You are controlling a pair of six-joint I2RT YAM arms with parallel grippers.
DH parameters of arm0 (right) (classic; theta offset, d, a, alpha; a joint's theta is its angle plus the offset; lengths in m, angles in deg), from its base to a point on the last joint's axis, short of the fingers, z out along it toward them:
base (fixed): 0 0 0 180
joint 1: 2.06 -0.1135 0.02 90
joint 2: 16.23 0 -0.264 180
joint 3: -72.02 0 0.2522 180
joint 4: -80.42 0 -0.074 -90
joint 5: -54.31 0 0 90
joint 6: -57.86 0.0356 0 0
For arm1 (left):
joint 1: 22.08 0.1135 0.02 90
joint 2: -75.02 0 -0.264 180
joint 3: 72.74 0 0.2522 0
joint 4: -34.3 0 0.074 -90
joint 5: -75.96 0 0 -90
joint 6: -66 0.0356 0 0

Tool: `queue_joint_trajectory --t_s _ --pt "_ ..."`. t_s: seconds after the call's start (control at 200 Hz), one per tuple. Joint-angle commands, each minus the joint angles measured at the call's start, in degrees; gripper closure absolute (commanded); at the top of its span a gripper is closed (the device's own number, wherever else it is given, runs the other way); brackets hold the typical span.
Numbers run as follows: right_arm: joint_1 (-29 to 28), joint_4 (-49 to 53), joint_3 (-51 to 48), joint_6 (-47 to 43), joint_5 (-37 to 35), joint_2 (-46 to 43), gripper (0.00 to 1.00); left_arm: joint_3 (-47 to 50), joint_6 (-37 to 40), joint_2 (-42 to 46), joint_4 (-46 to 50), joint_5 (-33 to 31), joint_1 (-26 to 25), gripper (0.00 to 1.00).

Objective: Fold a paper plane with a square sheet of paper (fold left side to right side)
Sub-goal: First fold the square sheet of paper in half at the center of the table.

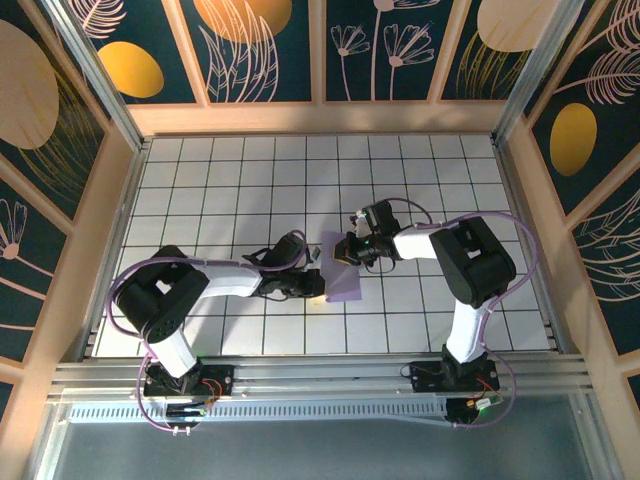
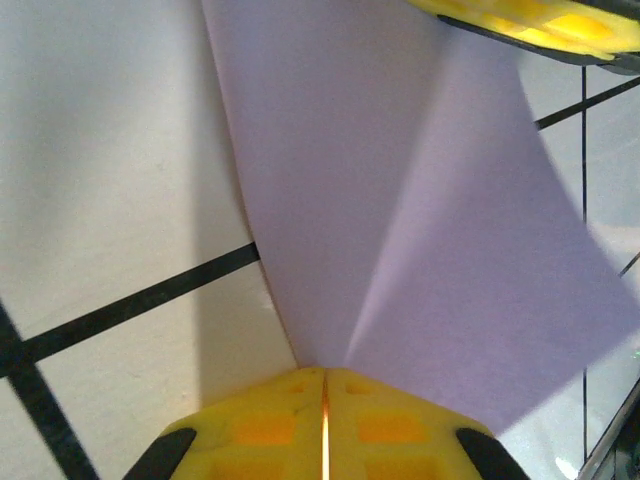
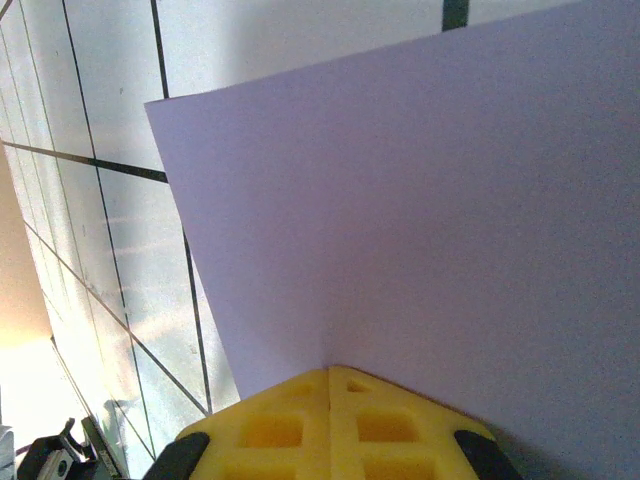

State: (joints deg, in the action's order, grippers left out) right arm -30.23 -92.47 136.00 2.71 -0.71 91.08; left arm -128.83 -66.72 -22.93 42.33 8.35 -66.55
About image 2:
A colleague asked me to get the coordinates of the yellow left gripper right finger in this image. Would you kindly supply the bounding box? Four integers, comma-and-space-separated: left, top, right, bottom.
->
326, 367, 526, 480

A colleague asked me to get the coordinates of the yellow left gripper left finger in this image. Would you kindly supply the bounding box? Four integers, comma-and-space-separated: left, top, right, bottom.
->
124, 367, 327, 480

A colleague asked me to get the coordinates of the light purple paper sheet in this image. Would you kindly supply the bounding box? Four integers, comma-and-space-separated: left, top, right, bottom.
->
199, 0, 640, 441

